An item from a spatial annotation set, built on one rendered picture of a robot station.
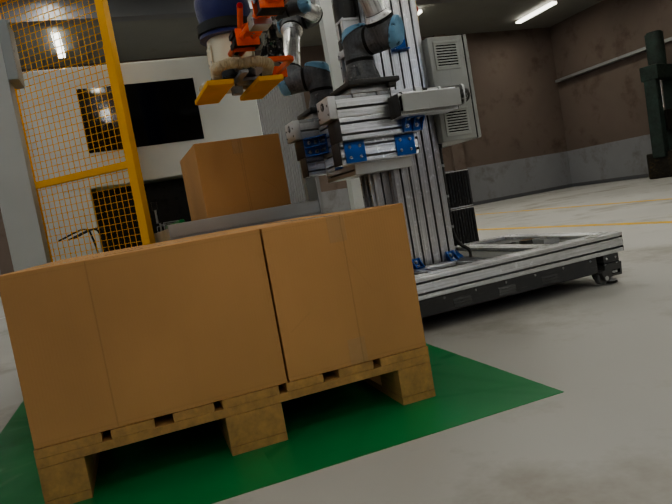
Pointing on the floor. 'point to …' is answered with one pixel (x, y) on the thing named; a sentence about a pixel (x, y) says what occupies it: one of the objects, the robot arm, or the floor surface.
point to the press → (658, 105)
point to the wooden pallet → (228, 420)
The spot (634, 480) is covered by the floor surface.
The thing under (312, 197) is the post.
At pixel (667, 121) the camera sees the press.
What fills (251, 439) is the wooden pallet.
